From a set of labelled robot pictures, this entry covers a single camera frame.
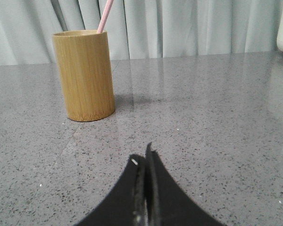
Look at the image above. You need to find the bamboo wooden cup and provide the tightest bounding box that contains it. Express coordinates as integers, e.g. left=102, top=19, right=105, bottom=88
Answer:
left=52, top=30, right=115, bottom=122

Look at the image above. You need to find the white curtain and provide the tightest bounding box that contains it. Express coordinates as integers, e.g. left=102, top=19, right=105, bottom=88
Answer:
left=0, top=0, right=283, bottom=65

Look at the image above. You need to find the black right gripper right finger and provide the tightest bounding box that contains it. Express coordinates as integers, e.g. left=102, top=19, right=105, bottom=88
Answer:
left=145, top=143, right=222, bottom=226

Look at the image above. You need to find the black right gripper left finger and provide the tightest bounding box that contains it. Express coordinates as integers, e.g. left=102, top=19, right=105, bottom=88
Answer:
left=77, top=154, right=145, bottom=226

